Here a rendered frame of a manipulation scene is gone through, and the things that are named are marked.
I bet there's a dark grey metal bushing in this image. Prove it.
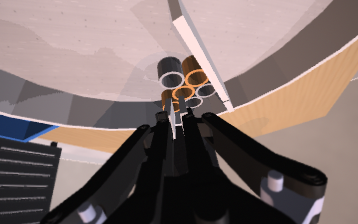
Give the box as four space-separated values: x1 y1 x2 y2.
194 80 216 98
157 57 185 89
185 93 203 108

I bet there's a blue rectangular tray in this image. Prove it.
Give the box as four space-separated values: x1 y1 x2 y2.
0 115 60 142

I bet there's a bronze bushing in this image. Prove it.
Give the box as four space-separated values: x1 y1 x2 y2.
182 55 209 87
161 89 179 112
171 81 195 100

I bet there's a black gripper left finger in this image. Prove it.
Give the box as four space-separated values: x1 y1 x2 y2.
40 98 176 224

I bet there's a grey round turntable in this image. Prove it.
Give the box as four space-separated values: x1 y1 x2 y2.
0 0 358 131

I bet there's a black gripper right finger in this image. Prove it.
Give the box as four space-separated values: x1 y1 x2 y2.
178 95 328 224

